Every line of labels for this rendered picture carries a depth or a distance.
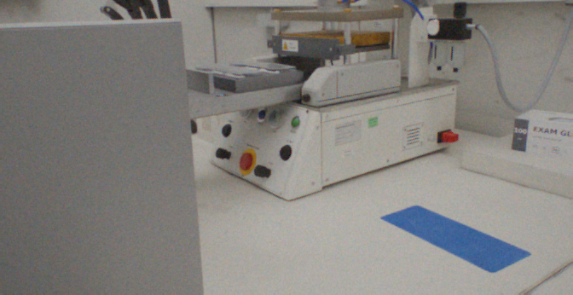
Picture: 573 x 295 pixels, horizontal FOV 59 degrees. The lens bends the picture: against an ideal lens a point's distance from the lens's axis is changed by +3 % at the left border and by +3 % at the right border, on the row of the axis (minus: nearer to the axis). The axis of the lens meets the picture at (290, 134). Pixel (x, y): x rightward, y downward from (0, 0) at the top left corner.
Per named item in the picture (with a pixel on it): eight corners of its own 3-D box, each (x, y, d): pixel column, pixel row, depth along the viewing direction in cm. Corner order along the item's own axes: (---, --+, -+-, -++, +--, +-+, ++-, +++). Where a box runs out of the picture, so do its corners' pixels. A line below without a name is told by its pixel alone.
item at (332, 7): (342, 42, 138) (342, -7, 135) (434, 48, 115) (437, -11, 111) (271, 49, 124) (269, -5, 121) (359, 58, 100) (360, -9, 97)
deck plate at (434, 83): (360, 71, 150) (360, 67, 150) (460, 83, 124) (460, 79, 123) (229, 89, 124) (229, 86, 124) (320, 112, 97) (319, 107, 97)
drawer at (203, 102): (256, 87, 121) (254, 55, 119) (313, 100, 104) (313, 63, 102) (139, 105, 104) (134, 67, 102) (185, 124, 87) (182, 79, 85)
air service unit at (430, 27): (424, 66, 118) (427, 2, 114) (480, 72, 107) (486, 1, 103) (409, 69, 115) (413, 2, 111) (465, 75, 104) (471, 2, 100)
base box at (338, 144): (359, 125, 154) (360, 71, 150) (465, 152, 126) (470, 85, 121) (207, 162, 123) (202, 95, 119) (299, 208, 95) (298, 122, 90)
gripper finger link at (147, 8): (129, -13, 89) (136, -16, 90) (157, 44, 94) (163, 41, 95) (136, -14, 86) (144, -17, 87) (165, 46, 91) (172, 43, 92)
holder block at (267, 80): (251, 73, 118) (251, 62, 117) (303, 83, 103) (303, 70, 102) (188, 81, 108) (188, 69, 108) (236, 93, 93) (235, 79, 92)
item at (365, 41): (332, 44, 132) (332, 8, 129) (395, 49, 115) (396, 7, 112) (280, 49, 122) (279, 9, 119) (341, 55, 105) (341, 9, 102)
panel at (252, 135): (211, 162, 122) (234, 90, 122) (282, 198, 99) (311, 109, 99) (204, 160, 120) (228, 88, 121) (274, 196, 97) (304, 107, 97)
